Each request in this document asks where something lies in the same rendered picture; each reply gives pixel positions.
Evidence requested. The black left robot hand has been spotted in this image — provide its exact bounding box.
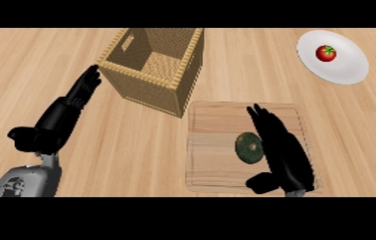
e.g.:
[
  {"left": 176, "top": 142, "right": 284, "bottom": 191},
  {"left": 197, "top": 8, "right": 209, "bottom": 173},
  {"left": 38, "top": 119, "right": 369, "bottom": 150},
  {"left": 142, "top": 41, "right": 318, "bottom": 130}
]
[{"left": 5, "top": 64, "right": 103, "bottom": 155}]

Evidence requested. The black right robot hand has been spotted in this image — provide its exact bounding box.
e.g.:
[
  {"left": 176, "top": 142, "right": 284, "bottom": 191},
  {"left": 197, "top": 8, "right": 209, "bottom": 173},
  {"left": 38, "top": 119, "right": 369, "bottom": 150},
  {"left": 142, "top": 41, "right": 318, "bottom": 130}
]
[{"left": 243, "top": 103, "right": 316, "bottom": 195}]

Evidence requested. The wooden cutting board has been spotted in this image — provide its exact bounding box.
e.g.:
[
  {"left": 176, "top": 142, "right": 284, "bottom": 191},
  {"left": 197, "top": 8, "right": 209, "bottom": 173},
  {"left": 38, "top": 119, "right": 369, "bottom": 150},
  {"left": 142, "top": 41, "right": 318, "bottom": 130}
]
[{"left": 184, "top": 101, "right": 322, "bottom": 194}]

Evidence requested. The red tomato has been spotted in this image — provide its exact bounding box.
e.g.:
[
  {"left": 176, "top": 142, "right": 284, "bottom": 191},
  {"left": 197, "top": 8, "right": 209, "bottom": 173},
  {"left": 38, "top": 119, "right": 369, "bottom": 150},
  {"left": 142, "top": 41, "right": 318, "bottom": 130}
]
[{"left": 313, "top": 44, "right": 337, "bottom": 63}]

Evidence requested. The brown wicker basket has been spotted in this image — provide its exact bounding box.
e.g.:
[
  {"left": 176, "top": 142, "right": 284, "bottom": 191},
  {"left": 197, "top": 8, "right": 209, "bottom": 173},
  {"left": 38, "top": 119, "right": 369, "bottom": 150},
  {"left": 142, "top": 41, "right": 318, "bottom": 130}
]
[{"left": 95, "top": 28, "right": 204, "bottom": 120}]

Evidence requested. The white plate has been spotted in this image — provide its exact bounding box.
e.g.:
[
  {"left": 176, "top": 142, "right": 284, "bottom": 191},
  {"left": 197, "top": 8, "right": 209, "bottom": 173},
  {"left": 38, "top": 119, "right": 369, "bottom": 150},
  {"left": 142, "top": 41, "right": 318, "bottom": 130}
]
[{"left": 294, "top": 29, "right": 369, "bottom": 86}]

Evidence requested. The dark green squash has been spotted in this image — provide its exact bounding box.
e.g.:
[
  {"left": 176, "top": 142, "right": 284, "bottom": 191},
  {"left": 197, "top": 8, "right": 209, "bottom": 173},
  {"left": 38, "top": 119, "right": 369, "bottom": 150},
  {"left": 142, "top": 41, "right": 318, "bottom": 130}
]
[{"left": 232, "top": 131, "right": 265, "bottom": 165}]

